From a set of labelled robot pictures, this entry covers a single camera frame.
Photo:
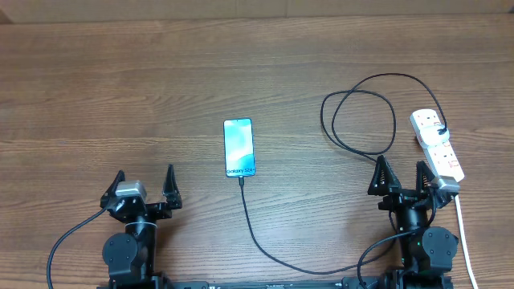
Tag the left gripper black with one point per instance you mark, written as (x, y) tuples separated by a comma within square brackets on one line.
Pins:
[(163, 209)]

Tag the white power strip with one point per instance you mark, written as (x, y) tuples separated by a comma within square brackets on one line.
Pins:
[(441, 158)]

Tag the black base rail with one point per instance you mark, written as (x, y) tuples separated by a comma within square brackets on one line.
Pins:
[(345, 283)]

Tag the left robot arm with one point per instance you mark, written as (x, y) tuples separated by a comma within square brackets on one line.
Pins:
[(130, 256)]

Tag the white charger adapter plug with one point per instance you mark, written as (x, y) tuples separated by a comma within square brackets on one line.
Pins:
[(432, 135)]

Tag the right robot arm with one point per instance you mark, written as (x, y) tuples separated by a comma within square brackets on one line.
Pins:
[(427, 251)]

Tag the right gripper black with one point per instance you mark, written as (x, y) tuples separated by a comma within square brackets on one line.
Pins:
[(385, 185)]

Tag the Galaxy smartphone blue screen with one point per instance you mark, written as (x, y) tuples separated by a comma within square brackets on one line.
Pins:
[(239, 148)]

